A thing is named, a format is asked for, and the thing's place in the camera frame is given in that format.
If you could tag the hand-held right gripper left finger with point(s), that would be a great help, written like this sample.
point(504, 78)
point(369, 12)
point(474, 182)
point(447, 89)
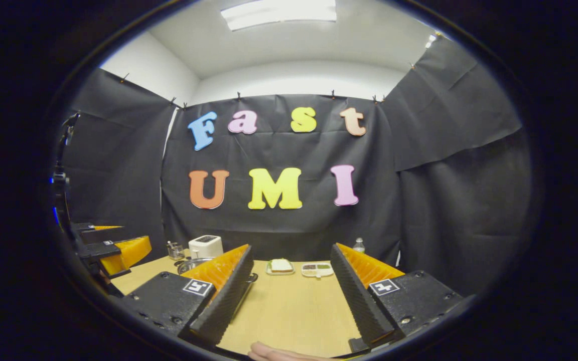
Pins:
point(226, 303)

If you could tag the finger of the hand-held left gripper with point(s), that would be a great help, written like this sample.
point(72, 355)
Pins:
point(96, 231)
point(128, 253)

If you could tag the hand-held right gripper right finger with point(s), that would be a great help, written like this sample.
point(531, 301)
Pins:
point(359, 301)

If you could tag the steel pot with soybeans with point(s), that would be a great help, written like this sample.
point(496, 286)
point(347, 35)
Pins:
point(193, 263)

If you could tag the white divided dish with grains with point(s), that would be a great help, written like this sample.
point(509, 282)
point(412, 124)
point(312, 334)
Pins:
point(317, 270)

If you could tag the small plate under sandwich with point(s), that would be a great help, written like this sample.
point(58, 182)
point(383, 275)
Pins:
point(268, 271)

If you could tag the green label plastic bottle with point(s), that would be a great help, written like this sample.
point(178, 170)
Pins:
point(358, 246)

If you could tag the white toaster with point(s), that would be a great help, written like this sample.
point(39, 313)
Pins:
point(206, 246)

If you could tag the white bread sandwich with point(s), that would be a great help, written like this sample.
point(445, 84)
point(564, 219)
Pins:
point(281, 265)

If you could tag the small ceiling light panel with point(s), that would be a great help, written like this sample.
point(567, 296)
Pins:
point(432, 40)

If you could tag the large ceiling light panel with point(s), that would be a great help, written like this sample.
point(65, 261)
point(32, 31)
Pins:
point(279, 12)

